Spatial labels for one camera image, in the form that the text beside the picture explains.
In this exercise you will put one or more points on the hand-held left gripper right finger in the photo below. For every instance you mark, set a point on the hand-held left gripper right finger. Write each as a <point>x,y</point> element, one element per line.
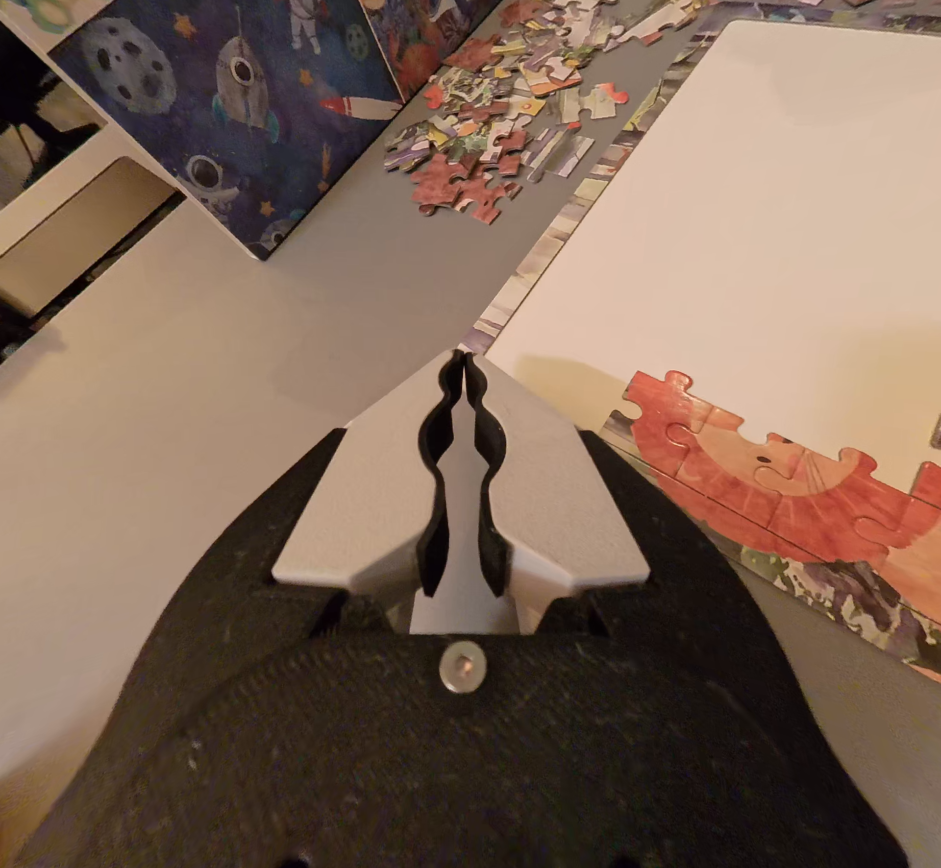
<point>566,508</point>

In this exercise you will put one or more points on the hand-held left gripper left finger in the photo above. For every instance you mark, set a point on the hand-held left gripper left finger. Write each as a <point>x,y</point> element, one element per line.
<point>353,508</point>

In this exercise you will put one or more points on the joined orange puzzle pieces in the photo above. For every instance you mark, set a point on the joined orange puzzle pieces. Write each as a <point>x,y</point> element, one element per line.
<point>809,508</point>

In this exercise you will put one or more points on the puzzle frame tray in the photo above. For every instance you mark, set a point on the puzzle frame tray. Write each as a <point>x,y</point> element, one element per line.
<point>735,221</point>

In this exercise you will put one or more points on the pile of puzzle pieces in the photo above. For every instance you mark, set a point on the pile of puzzle pieces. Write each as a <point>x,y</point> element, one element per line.
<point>448,185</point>

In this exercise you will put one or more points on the white shelf unit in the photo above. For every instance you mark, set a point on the white shelf unit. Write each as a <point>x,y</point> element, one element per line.
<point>66,177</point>

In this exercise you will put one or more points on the printed puzzle storage box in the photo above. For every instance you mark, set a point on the printed puzzle storage box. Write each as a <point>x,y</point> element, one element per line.
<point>220,74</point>

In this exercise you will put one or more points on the black office chair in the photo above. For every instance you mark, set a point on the black office chair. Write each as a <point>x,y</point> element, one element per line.
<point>29,96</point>

